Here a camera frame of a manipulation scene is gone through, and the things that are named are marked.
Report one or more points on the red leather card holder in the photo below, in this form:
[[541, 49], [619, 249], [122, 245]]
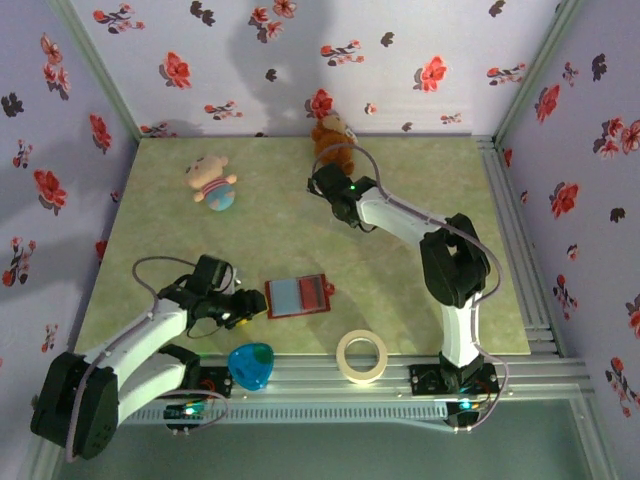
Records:
[[285, 298]]

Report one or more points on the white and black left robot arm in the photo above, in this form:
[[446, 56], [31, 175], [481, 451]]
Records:
[[135, 335]]

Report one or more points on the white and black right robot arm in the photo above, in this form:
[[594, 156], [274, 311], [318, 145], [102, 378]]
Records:
[[452, 260]]

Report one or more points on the blue translucent plastic toy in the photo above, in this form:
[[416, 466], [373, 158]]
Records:
[[250, 365]]

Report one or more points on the brown teddy bear plush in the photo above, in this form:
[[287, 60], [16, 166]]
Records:
[[330, 135]]

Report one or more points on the beige masking tape roll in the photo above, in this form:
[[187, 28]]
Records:
[[345, 367]]

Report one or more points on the pink doll plush striped shirt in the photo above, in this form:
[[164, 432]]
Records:
[[212, 185]]

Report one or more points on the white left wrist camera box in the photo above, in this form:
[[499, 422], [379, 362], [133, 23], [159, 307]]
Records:
[[235, 282]]

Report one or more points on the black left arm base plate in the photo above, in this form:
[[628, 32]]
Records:
[[217, 382]]

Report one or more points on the long aluminium frame rail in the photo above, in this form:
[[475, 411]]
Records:
[[305, 380]]

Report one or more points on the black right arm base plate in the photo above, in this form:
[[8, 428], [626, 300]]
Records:
[[425, 380]]

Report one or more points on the aluminium corner post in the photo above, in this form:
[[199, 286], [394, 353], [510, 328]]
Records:
[[537, 70], [100, 75]]

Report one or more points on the short aluminium frame rail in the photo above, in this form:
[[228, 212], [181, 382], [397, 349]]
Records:
[[536, 320]]

